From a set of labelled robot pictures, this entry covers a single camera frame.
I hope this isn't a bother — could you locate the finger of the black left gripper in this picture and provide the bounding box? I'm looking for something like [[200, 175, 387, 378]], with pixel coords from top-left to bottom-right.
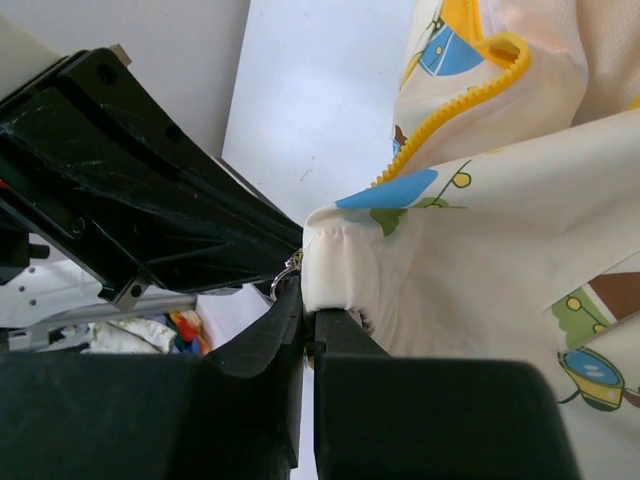
[[1, 48, 302, 300]]

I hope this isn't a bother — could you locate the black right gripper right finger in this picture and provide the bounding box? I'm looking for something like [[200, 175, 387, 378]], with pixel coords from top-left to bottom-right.
[[314, 310, 580, 479]]

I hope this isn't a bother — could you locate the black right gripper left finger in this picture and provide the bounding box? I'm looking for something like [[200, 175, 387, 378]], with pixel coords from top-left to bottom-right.
[[1, 288, 302, 479]]

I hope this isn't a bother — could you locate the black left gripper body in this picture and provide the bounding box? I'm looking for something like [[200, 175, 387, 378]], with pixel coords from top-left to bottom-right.
[[0, 169, 199, 314]]

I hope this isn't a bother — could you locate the yellow cream dinosaur kids jacket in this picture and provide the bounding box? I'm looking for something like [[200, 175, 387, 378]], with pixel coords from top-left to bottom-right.
[[302, 1, 639, 479]]

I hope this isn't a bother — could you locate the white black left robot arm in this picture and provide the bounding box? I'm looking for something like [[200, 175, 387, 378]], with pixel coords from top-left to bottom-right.
[[1, 48, 302, 329]]

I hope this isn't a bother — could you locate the colourful crumpled cloth pile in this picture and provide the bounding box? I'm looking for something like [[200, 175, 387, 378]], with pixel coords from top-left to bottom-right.
[[88, 310, 212, 355]]

